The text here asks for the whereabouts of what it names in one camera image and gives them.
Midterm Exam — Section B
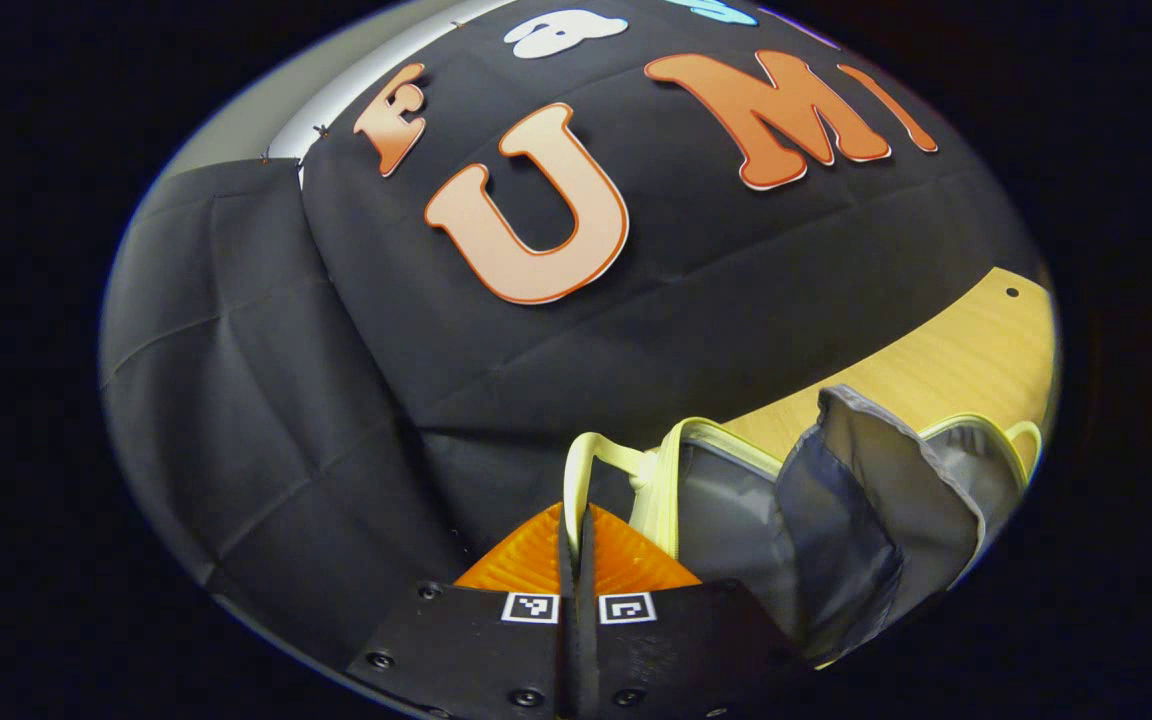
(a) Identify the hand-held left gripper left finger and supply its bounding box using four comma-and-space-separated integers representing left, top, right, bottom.
346, 503, 577, 720

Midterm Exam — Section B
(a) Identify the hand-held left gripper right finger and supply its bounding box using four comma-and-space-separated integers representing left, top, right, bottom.
576, 503, 809, 720

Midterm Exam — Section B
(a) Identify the cream yellow suitcase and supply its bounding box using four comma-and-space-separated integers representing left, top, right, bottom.
564, 385, 1043, 669

